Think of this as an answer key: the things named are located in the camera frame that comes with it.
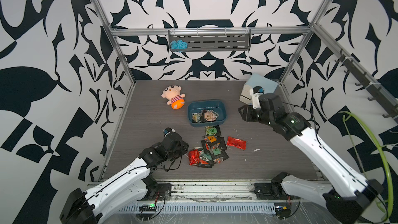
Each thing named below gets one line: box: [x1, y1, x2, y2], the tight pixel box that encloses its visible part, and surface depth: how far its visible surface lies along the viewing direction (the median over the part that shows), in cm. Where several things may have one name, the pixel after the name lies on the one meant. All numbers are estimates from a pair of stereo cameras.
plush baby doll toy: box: [161, 85, 186, 110], surface depth 106 cm
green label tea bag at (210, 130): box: [204, 125, 218, 137], surface depth 96 cm
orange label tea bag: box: [203, 135, 219, 143], surface depth 91 cm
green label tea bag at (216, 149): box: [209, 142, 223, 156], surface depth 87 cm
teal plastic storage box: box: [187, 99, 227, 127], surface depth 103 cm
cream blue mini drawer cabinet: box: [238, 73, 279, 105], surface depth 101 cm
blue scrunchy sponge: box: [169, 39, 189, 53], surface depth 93 cm
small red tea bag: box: [226, 136, 247, 150], surface depth 91 cm
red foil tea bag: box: [188, 148, 201, 166], surface depth 83 cm
